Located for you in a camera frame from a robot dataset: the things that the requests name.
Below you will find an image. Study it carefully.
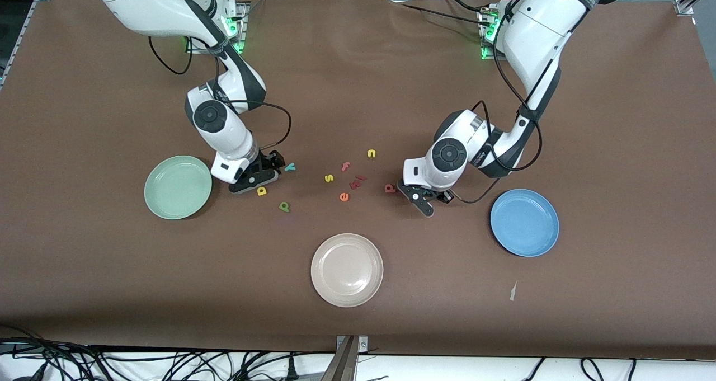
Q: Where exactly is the blue plate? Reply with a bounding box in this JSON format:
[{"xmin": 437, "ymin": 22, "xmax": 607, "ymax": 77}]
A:
[{"xmin": 490, "ymin": 189, "xmax": 560, "ymax": 258}]

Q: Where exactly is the green plate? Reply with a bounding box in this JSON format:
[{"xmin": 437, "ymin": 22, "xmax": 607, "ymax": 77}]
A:
[{"xmin": 144, "ymin": 155, "xmax": 214, "ymax": 220}]

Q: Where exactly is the beige plate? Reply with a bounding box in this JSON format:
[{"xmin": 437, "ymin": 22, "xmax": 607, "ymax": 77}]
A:
[{"xmin": 310, "ymin": 233, "xmax": 384, "ymax": 308}]

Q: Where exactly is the brown table cover sheet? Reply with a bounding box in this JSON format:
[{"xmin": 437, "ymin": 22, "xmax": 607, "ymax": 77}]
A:
[{"xmin": 0, "ymin": 0, "xmax": 716, "ymax": 360}]

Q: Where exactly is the aluminium profile beam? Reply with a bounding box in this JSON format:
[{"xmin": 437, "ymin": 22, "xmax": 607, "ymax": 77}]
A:
[{"xmin": 321, "ymin": 336, "xmax": 359, "ymax": 381}]

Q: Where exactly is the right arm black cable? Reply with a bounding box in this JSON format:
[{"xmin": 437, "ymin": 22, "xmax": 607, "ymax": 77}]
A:
[{"xmin": 147, "ymin": 34, "xmax": 293, "ymax": 152}]

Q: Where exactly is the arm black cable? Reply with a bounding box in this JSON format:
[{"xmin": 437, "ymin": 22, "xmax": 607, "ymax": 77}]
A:
[
  {"xmin": 147, "ymin": 34, "xmax": 293, "ymax": 152},
  {"xmin": 447, "ymin": 0, "xmax": 544, "ymax": 205}
]

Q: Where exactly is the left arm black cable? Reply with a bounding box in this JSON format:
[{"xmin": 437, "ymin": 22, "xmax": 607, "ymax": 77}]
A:
[{"xmin": 447, "ymin": 0, "xmax": 544, "ymax": 205}]

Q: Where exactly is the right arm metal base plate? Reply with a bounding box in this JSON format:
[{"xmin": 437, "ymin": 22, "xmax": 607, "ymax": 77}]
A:
[{"xmin": 186, "ymin": 1, "xmax": 248, "ymax": 55}]

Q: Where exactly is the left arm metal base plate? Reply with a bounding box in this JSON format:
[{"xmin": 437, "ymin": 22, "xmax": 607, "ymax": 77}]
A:
[{"xmin": 478, "ymin": 5, "xmax": 507, "ymax": 62}]

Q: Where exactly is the small metal bracket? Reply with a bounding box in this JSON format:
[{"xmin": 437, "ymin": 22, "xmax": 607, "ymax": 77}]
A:
[{"xmin": 336, "ymin": 335, "xmax": 369, "ymax": 352}]

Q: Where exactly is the black table cable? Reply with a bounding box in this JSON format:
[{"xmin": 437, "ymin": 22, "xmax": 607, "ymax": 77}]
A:
[
  {"xmin": 439, "ymin": 0, "xmax": 493, "ymax": 12},
  {"xmin": 392, "ymin": 1, "xmax": 484, "ymax": 23}
]

